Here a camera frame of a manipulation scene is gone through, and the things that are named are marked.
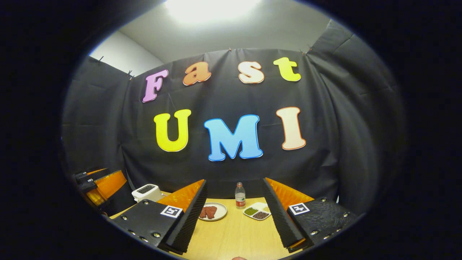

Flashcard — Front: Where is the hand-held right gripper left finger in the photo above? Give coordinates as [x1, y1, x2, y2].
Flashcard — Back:
[113, 179, 208, 254]

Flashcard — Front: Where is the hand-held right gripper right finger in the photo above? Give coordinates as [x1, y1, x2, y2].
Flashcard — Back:
[262, 178, 358, 253]

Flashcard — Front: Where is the white divided dish of beans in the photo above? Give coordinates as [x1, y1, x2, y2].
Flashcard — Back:
[243, 202, 272, 221]

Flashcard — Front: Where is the white round plate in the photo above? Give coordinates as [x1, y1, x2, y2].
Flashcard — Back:
[199, 202, 228, 221]

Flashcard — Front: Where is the white toaster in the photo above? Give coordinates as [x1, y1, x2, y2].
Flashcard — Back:
[131, 184, 164, 203]

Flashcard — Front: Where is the clear bottle with red label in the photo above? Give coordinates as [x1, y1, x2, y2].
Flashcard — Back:
[235, 182, 246, 209]

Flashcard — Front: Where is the black backdrop cloth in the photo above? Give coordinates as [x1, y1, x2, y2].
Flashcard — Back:
[60, 20, 408, 217]

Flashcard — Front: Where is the large ceiling light panel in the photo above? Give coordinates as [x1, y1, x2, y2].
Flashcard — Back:
[164, 0, 260, 22]

